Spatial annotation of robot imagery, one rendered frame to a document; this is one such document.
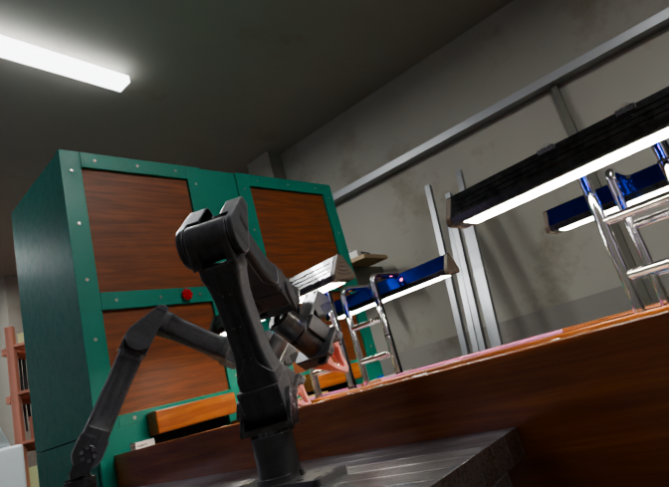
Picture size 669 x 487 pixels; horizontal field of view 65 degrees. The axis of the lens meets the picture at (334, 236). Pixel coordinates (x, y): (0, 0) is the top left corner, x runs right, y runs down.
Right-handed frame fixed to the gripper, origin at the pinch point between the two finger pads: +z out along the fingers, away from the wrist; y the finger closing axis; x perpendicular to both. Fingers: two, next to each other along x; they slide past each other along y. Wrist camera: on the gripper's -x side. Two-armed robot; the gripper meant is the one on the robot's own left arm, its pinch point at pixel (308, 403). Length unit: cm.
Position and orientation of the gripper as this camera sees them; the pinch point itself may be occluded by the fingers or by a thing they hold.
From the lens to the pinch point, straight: 151.3
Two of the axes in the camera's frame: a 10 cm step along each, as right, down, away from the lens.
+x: -2.5, 6.9, -6.8
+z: 6.8, 6.2, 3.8
